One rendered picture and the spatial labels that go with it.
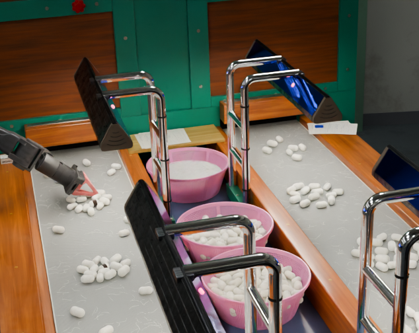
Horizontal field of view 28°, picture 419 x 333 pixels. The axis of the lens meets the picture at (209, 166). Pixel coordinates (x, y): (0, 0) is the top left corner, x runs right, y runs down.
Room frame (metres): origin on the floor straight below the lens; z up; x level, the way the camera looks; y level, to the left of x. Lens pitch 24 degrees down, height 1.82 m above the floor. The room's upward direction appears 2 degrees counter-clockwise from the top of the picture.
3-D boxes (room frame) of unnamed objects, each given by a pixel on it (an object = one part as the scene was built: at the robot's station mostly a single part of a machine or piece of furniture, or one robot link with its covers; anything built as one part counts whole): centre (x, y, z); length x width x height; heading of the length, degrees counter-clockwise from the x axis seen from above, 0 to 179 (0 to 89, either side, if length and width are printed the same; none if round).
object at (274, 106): (2.78, -0.20, 0.83); 0.30 x 0.06 x 0.07; 104
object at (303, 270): (1.74, -0.10, 0.72); 0.27 x 0.27 x 0.10
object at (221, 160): (2.44, 0.07, 0.72); 0.27 x 0.27 x 0.10
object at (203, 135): (2.65, 0.12, 0.77); 0.33 x 0.15 x 0.01; 104
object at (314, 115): (2.34, -0.24, 1.08); 0.62 x 0.08 x 0.07; 14
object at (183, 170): (2.44, 0.07, 0.71); 0.22 x 0.22 x 0.06
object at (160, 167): (2.22, 0.22, 0.90); 0.20 x 0.19 x 0.45; 14
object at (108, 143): (2.21, 0.30, 1.08); 0.62 x 0.08 x 0.07; 14
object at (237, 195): (2.32, -0.17, 0.90); 0.20 x 0.19 x 0.45; 14
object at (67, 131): (2.62, 0.46, 0.83); 0.30 x 0.06 x 0.07; 104
